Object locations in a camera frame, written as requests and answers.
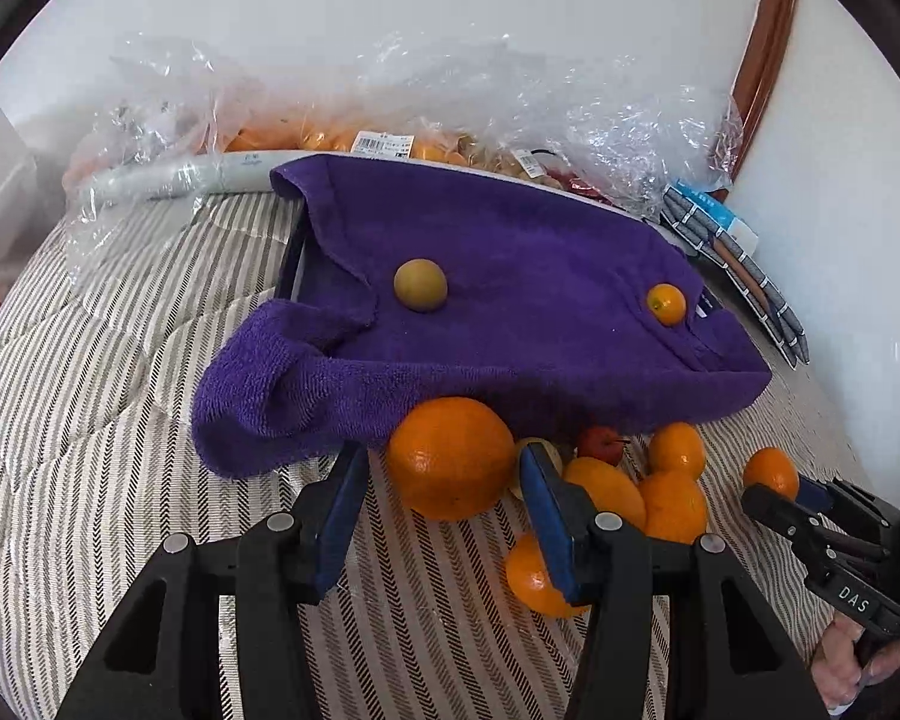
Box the large orange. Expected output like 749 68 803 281
387 396 516 522

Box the white tray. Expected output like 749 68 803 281
90 150 646 222

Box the person's right hand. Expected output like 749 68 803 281
810 606 900 718

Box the brown wooden door frame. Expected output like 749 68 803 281
731 0 803 188

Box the purple towel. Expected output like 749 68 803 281
191 152 773 479

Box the round green-brown fruit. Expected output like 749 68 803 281
394 259 449 312

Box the dark red packet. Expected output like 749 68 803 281
547 169 616 203

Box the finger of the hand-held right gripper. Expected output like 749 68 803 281
797 475 900 541
741 483 892 565

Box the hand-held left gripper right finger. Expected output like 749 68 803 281
517 441 830 720

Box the small red apple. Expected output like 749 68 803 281
577 426 632 466

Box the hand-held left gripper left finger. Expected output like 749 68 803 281
56 444 372 720

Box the empty clear plastic bag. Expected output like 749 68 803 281
570 86 743 222

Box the small yellow-green fruit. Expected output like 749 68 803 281
510 436 565 500

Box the folded grey checkered cloth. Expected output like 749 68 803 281
658 184 809 368

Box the clear plastic bag of tan fruits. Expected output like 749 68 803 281
352 34 593 192

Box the white plastic bag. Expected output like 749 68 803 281
0 109 68 293

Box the small orange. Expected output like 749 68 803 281
646 283 687 327

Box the clear plastic bag of oranges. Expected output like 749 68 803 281
64 31 458 263

